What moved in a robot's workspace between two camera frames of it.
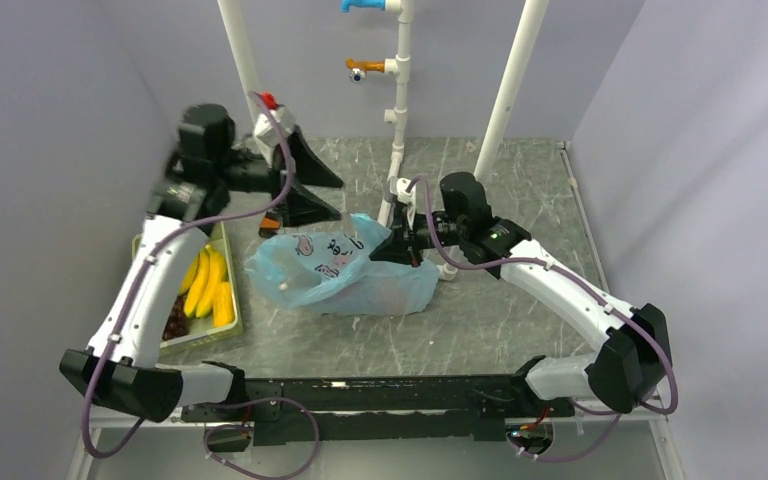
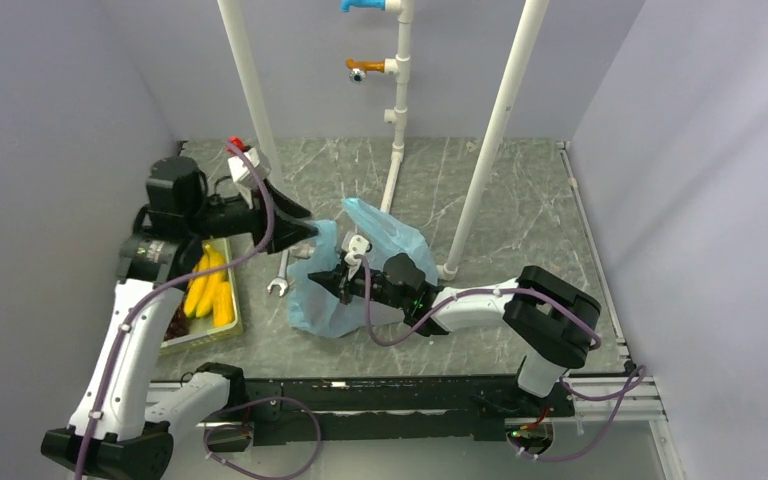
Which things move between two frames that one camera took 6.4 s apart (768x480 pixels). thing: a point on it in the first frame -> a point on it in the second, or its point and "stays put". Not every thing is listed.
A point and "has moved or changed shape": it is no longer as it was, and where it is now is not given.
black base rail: x=374 y=410 stays put
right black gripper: x=400 y=249 -> x=337 y=282
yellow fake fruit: x=223 y=309 stays put
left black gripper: x=296 y=207 -> x=287 y=232
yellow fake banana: x=204 y=271 stays put
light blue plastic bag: x=331 y=272 has moved or changed shape
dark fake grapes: x=178 y=323 stays put
